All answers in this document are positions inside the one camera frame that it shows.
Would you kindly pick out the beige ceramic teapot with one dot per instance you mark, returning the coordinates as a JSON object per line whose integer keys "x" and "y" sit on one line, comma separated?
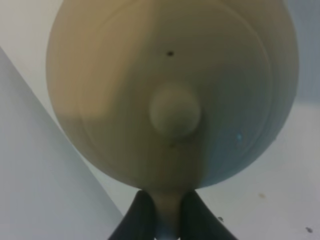
{"x": 169, "y": 96}

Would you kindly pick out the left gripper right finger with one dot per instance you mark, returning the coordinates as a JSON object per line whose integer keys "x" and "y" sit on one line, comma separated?
{"x": 197, "y": 222}

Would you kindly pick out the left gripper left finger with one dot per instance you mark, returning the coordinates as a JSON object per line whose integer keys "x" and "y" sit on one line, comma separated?
{"x": 140, "y": 221}

